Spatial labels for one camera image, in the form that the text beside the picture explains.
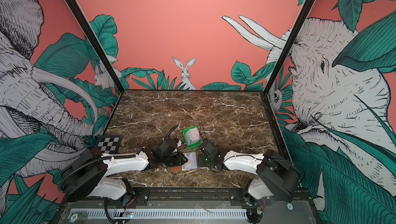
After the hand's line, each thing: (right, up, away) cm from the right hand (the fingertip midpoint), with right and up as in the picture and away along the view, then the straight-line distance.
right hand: (196, 161), depth 84 cm
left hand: (-4, +1, -2) cm, 4 cm away
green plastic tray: (-1, +8, +5) cm, 10 cm away
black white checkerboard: (-51, +8, +4) cm, 52 cm away
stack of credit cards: (-3, +12, +9) cm, 15 cm away
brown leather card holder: (-9, -3, -3) cm, 10 cm away
